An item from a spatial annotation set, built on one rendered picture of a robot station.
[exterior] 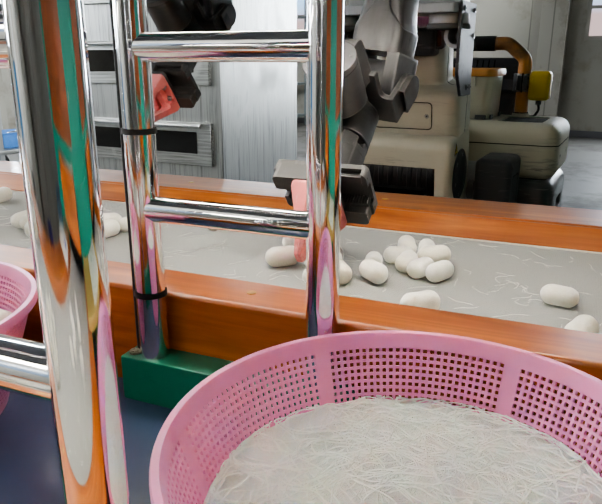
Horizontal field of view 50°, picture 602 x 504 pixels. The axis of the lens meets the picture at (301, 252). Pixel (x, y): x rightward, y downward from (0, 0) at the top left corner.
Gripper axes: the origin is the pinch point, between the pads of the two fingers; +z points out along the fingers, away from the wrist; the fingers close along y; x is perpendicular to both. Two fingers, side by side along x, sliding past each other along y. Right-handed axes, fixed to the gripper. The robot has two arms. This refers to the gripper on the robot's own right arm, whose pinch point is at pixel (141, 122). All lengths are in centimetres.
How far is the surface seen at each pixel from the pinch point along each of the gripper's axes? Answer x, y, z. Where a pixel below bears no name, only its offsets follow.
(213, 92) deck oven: 145, -113, -159
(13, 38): -49, 43, 42
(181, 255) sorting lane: -4.2, 19.6, 23.6
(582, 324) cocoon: -11, 61, 29
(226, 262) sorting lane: -4.4, 25.5, 23.8
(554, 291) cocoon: -6, 59, 23
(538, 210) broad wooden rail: 12, 56, 1
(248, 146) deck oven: 185, -107, -158
